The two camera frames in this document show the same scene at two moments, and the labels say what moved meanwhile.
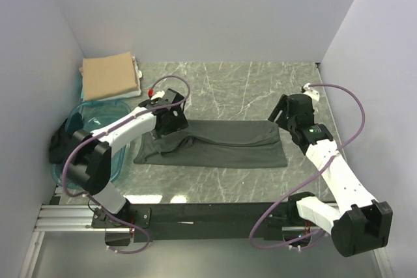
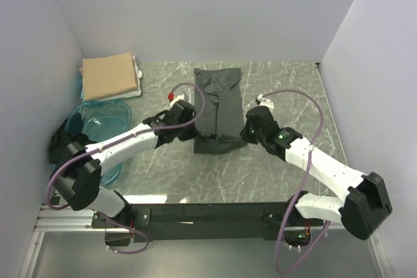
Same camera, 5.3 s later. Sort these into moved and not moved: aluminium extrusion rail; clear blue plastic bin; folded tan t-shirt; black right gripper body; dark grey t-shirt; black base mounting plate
Moved: black right gripper body; dark grey t-shirt
Not moved: black base mounting plate; folded tan t-shirt; clear blue plastic bin; aluminium extrusion rail
